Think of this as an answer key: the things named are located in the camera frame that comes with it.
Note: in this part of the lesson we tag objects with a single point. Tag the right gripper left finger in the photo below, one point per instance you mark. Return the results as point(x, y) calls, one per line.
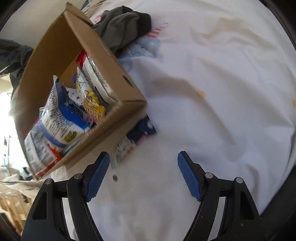
point(94, 175)

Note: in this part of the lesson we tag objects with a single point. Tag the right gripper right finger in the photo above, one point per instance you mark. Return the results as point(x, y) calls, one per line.
point(193, 175)

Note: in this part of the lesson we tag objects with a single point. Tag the large white red snack bag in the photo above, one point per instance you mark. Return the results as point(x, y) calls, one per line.
point(41, 157)

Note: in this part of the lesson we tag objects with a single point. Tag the white blue snack bag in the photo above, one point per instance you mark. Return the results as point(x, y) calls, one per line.
point(59, 122)

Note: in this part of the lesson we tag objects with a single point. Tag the white purple candy packet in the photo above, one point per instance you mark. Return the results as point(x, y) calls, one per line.
point(77, 103)

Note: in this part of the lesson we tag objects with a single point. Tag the blue chips bag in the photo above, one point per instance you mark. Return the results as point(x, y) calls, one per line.
point(83, 87)

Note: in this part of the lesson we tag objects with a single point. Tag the white wrapper snack bar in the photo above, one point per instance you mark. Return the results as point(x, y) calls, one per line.
point(121, 150)

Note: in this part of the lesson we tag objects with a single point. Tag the yellow snack bag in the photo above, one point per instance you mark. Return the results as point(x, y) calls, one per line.
point(94, 108)

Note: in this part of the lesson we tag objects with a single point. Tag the white red blue snack packet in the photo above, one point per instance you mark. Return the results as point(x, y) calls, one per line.
point(143, 129)

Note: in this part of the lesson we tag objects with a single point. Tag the wooden furniture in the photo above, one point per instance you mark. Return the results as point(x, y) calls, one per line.
point(17, 197)

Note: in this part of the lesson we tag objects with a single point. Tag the white bed sheet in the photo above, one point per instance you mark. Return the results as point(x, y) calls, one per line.
point(219, 80)

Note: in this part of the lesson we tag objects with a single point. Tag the brown cardboard box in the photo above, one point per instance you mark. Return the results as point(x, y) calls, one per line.
point(55, 54)

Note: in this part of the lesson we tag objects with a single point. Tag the grey cloth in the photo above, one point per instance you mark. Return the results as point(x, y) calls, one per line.
point(121, 26)

